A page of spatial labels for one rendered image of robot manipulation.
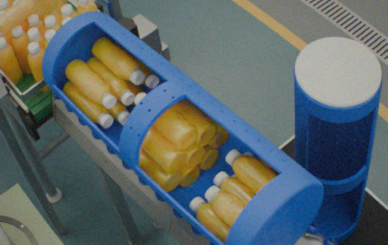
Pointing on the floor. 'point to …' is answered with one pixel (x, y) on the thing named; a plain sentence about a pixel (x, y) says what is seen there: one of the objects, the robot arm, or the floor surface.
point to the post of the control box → (29, 174)
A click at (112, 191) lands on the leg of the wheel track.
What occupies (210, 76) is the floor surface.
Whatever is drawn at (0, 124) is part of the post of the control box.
